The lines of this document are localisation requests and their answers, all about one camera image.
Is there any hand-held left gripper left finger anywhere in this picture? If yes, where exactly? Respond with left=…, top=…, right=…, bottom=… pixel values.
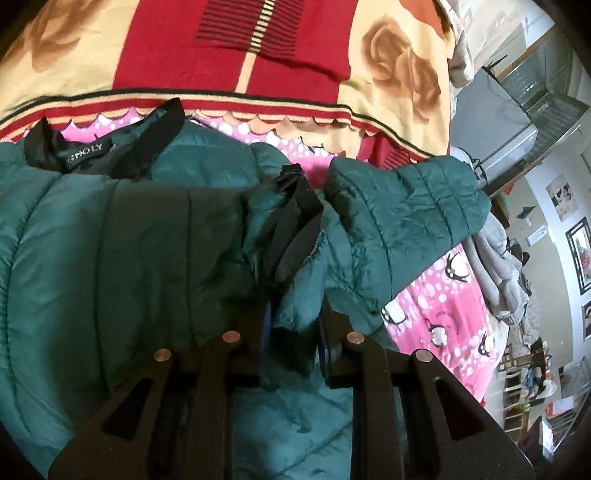
left=48, top=299, right=280, bottom=480

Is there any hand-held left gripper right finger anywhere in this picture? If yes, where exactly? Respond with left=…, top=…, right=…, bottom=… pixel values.
left=318, top=295, right=537, bottom=480

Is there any green puffer jacket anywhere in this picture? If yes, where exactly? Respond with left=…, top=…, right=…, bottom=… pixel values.
left=0, top=98, right=492, bottom=480

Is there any grey clothes pile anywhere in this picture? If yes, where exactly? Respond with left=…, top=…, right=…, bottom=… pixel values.
left=462, top=213, right=533, bottom=329

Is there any pink penguin print blanket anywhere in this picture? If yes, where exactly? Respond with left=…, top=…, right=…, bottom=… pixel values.
left=59, top=111, right=503, bottom=403

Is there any red and yellow floral blanket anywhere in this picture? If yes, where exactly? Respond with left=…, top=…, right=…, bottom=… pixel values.
left=0, top=0, right=459, bottom=172

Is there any white crumpled cloth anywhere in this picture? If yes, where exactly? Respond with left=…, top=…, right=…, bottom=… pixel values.
left=438, top=0, right=485, bottom=89

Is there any black framed wall picture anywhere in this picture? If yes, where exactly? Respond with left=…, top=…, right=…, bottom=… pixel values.
left=565, top=217, right=591, bottom=294

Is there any white wall poster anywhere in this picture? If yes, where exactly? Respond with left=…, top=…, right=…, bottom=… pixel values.
left=546, top=173, right=581, bottom=223

